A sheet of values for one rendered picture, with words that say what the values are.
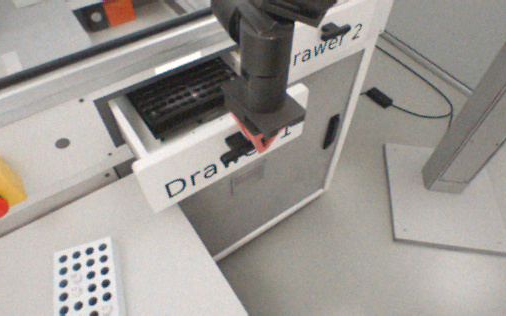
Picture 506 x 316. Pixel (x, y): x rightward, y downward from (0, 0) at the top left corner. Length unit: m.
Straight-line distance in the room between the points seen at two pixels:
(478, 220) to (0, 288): 1.57
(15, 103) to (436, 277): 1.40
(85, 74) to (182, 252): 0.30
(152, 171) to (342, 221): 1.12
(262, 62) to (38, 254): 0.47
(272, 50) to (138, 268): 0.39
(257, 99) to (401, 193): 1.26
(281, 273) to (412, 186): 0.70
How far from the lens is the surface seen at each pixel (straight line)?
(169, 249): 0.58
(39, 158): 0.62
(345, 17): 0.78
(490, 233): 1.67
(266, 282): 1.34
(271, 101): 0.40
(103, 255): 0.57
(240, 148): 0.48
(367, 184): 1.62
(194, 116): 0.58
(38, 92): 0.54
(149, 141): 0.61
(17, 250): 0.68
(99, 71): 0.55
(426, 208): 1.60
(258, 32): 0.35
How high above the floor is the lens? 1.28
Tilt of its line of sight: 52 degrees down
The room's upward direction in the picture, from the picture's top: straight up
